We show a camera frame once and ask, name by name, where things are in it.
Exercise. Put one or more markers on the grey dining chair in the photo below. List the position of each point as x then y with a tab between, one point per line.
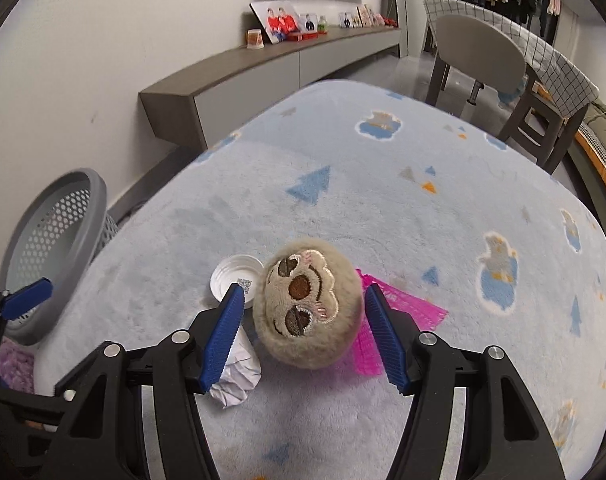
478	50

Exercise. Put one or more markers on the small photo frame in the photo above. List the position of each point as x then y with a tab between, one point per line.
309	22
347	20
365	15

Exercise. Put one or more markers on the small pink toy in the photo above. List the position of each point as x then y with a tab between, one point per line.
379	18

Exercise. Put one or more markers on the checked tablecloth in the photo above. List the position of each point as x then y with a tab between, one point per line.
558	70

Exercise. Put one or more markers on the paper cup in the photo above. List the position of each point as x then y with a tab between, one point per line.
256	39

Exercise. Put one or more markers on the small red ornament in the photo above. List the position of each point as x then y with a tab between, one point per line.
390	22

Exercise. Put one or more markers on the long floating wall cabinet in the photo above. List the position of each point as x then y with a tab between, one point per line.
243	67

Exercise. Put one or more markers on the printed light blue blanket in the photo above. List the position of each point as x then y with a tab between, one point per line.
383	200

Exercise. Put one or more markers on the purple fluffy cloth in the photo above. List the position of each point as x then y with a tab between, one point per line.
15	365

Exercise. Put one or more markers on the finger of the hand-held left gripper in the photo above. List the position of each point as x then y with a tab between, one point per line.
25	297

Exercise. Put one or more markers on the leaning tall mirror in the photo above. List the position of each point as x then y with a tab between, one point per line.
400	5

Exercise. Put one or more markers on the round beige sloth plush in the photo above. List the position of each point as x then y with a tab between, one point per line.
308	310

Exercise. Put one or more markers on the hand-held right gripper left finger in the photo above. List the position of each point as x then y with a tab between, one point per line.
223	340

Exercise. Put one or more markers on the large photo frame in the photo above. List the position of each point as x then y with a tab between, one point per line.
278	20

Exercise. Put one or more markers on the pink plastic mesh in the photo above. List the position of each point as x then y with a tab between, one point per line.
413	312

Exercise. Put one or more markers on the small green bottle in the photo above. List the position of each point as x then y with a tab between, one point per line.
322	24

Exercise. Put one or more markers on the orange checked sofa throw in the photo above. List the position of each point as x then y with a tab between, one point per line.
603	160

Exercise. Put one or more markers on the white paper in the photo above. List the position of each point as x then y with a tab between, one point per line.
240	365

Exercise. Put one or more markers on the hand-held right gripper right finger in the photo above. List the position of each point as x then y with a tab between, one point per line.
388	345

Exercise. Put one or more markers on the grey perforated plastic basket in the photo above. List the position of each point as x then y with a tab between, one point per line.
48	240

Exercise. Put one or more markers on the white plastic bottle cap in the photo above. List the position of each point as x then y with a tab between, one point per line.
233	272

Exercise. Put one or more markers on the grey wooden stool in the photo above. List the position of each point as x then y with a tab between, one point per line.
533	115

